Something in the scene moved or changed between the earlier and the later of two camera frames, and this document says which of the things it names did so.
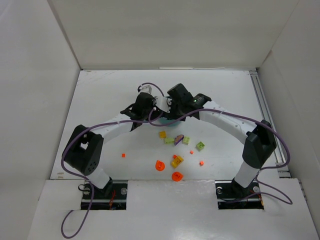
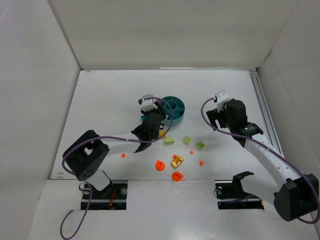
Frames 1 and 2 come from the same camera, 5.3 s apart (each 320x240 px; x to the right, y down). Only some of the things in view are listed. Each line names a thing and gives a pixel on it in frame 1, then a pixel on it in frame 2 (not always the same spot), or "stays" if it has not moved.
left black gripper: (136, 124) to (155, 110)
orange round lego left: (159, 165) stays
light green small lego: (186, 140) stays
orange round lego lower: (177, 176) stays
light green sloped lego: (169, 141) stays
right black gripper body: (173, 116) to (213, 116)
